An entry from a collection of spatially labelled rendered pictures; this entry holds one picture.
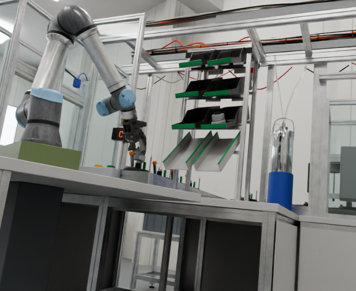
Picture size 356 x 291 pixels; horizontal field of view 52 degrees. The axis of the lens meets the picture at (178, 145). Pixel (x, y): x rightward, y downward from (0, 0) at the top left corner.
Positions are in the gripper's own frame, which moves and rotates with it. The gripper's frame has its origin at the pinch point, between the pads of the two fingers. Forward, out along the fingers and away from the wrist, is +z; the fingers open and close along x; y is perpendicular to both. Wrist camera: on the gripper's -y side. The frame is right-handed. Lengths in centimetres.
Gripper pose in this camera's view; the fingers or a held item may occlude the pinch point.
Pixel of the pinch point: (140, 151)
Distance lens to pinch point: 192.4
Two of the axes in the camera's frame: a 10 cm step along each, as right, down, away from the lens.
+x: 9.2, 0.2, -4.0
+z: 1.6, 9.0, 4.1
